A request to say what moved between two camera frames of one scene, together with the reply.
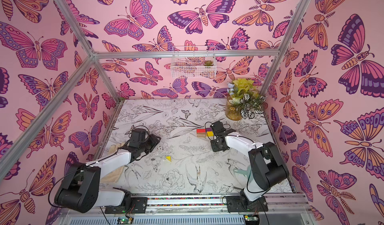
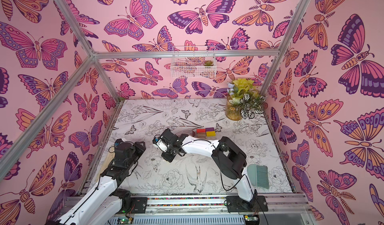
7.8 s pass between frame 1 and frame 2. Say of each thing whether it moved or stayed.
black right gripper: moved
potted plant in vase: stayed
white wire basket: stayed
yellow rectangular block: stayed
